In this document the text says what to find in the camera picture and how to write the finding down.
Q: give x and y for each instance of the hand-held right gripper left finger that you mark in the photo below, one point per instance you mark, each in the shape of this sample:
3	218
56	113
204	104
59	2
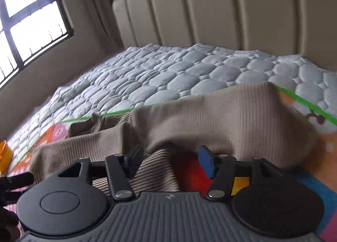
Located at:
134	161

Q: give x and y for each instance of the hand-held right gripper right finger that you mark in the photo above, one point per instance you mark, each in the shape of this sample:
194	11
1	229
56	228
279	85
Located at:
206	161

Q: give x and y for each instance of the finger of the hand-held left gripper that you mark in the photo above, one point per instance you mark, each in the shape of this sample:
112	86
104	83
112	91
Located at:
22	178

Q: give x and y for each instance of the brown ribbed sweater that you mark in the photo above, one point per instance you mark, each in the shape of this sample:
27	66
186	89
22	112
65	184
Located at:
218	123

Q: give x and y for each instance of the yellow plastic toy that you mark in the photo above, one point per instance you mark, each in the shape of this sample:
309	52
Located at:
4	156

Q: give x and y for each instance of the grey quilted mattress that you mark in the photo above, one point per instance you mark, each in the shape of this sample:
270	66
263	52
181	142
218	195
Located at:
168	76

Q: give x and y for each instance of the colourful play mat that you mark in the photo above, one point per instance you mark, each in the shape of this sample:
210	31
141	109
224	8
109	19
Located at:
326	173

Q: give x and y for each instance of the beige padded headboard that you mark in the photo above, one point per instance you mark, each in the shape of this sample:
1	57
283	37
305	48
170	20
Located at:
237	7

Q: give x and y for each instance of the black framed window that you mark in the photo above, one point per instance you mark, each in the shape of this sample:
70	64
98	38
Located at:
29	18

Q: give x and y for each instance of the beige curtain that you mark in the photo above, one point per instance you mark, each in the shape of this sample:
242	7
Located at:
89	2

